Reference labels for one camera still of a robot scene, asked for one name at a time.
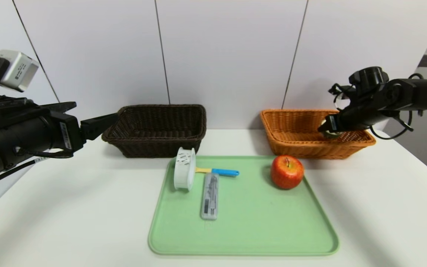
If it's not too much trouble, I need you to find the red apple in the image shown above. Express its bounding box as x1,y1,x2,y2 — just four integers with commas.
271,155,305,190

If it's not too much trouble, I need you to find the grey translucent pen case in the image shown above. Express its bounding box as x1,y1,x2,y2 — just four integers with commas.
201,173,219,220

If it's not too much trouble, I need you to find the light green plastic tray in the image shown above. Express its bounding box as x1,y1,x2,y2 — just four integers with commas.
148,155,339,256

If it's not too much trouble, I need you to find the dark brown wicker basket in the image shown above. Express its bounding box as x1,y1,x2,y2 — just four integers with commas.
102,105,207,159

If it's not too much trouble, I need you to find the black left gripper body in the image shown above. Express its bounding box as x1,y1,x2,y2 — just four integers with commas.
3,111,85,167

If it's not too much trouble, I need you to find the tin can with gold lid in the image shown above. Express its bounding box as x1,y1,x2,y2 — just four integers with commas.
323,126,344,139

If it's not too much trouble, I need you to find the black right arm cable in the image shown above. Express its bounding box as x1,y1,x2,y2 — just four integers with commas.
369,108,414,140

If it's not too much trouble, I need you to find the blue and yellow handled tool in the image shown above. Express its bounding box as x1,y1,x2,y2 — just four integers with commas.
195,167,239,177

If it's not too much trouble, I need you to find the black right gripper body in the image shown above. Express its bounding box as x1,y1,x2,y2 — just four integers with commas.
325,104,371,134

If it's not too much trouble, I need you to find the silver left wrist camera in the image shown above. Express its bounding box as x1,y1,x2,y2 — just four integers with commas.
0,50,40,92

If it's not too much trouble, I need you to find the white perforated plastic cup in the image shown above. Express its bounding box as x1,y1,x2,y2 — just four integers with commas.
174,147,196,191

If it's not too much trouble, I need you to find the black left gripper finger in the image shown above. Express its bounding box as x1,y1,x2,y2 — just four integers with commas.
40,101,77,114
80,112,119,141

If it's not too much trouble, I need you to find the orange wicker basket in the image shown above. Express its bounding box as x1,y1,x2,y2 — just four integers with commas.
260,109,376,160

